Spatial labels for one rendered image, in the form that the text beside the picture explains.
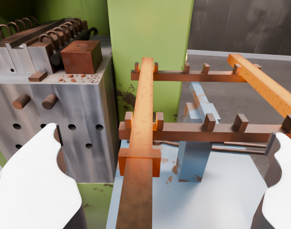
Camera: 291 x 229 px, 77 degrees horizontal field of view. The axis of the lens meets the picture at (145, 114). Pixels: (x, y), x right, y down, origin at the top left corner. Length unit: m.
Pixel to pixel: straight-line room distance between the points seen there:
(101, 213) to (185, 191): 0.60
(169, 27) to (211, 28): 3.16
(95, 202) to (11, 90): 0.59
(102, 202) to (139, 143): 0.74
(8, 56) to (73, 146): 0.32
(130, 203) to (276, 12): 3.94
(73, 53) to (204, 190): 0.50
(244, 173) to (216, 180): 0.09
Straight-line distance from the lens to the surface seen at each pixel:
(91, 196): 0.91
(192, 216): 0.48
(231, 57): 0.55
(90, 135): 0.62
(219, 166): 0.59
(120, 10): 0.65
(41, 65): 0.61
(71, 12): 1.05
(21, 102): 0.58
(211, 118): 0.28
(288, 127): 0.34
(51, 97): 0.55
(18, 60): 0.64
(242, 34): 3.93
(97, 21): 1.02
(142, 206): 0.17
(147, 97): 0.31
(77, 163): 0.74
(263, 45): 4.09
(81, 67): 0.57
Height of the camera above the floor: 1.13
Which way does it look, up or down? 36 degrees down
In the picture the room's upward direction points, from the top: 1 degrees clockwise
